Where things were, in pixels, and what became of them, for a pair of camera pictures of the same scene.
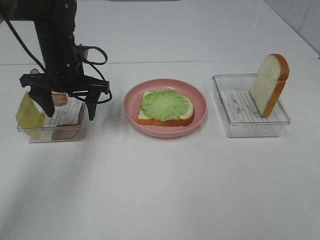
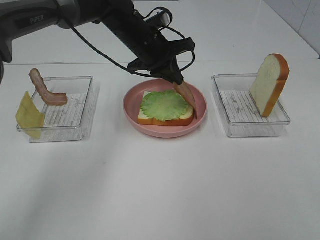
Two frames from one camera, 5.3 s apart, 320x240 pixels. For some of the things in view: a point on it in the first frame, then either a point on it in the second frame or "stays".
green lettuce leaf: x=164 y=105 stays
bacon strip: x=67 y=132 to x=187 y=92
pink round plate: x=133 y=100 stays
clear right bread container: x=241 y=115 stays
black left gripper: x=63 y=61 to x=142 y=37
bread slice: x=184 y=120 stays
